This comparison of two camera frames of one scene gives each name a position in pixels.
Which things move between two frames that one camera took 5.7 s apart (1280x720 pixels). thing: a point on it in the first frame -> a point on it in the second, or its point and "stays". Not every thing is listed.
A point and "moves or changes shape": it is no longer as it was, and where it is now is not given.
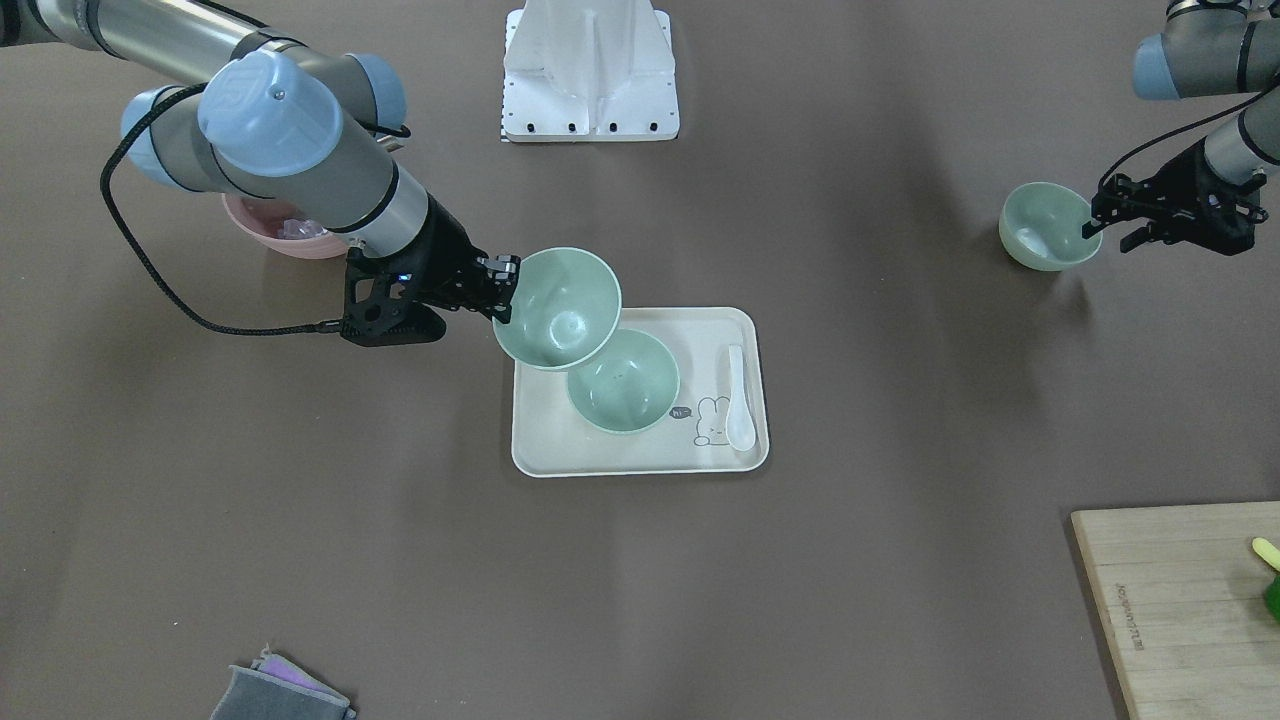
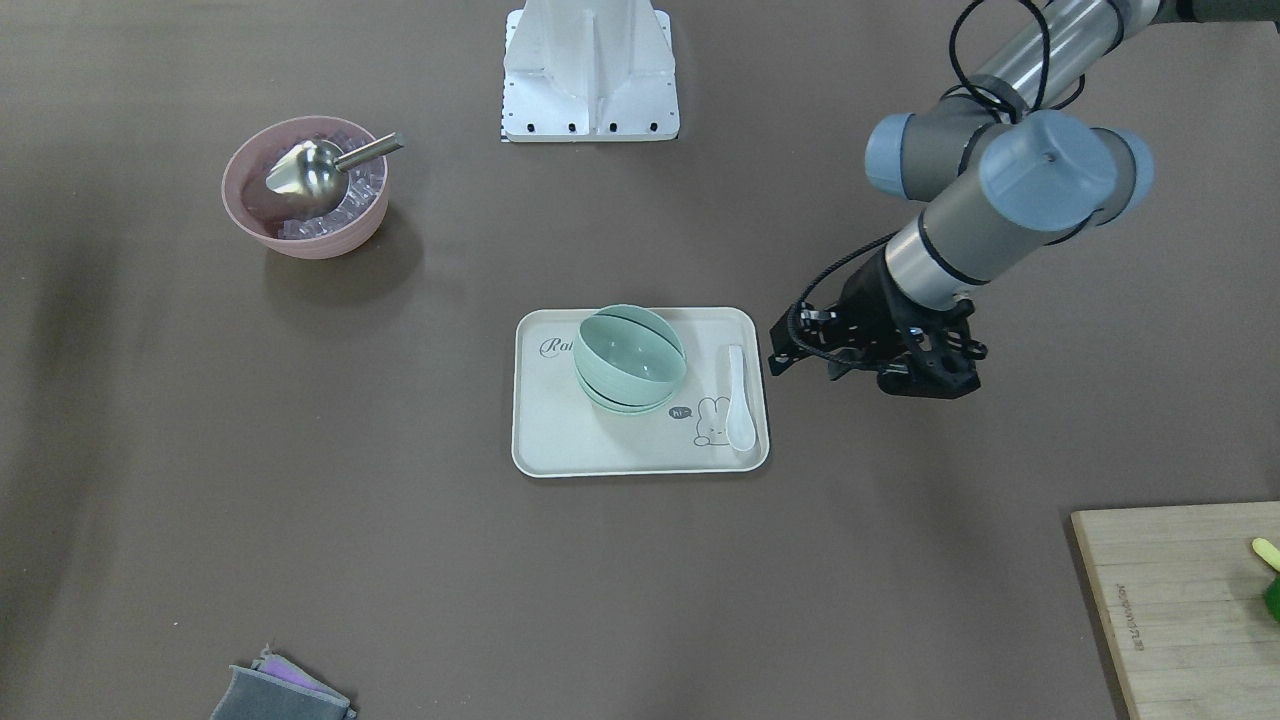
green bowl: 566,309 -> 629,382
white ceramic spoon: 740,426 stays
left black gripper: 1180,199 -> 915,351
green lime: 1272,597 stays
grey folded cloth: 273,688 stays
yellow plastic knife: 1268,552 stays
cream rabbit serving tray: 550,440 stays
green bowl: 1040,226 moves or changes shape
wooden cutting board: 1181,590 stays
